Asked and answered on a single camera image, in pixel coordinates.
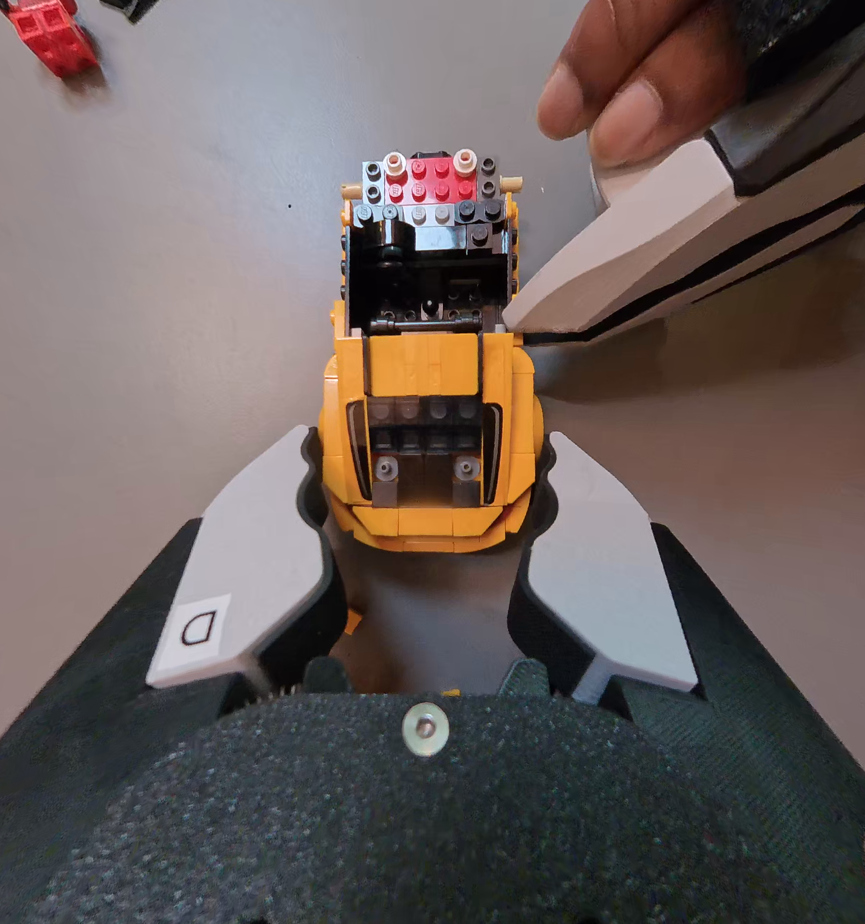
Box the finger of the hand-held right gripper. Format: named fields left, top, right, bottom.
left=503, top=137, right=741, bottom=334
left=526, top=204, right=865, bottom=346

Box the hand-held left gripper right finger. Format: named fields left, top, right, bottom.
left=508, top=432, right=699, bottom=701

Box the red lego minifigure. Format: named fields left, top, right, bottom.
left=0, top=0, right=104, bottom=79

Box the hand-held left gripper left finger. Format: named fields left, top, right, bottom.
left=145, top=426, right=348, bottom=695

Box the yellow lego car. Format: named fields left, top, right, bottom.
left=319, top=148, right=549, bottom=555

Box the person's right hand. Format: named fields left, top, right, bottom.
left=537, top=0, right=751, bottom=170

